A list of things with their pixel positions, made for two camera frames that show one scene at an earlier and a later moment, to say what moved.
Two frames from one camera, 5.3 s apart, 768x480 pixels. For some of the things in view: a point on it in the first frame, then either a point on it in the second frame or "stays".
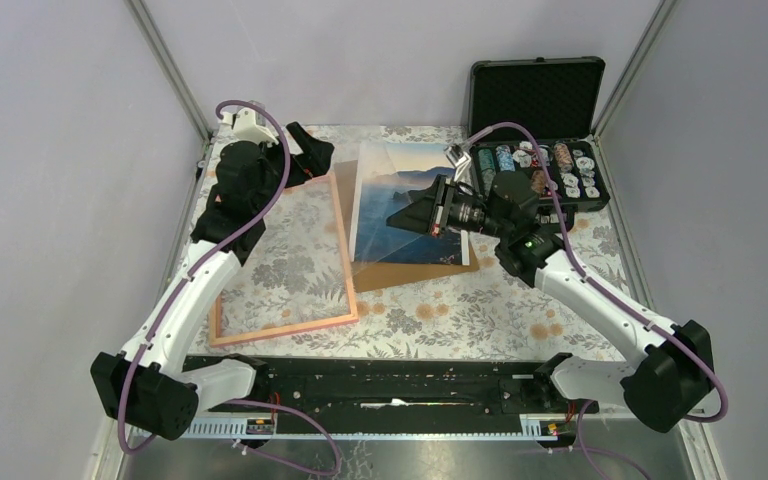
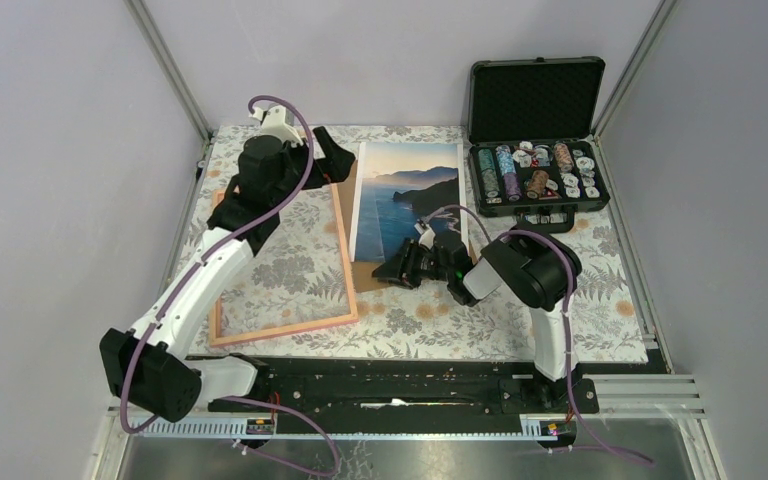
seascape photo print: [386, 176] stays
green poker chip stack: [487, 168] stays
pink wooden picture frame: [216, 331] stays
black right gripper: [431, 213] → [403, 270]
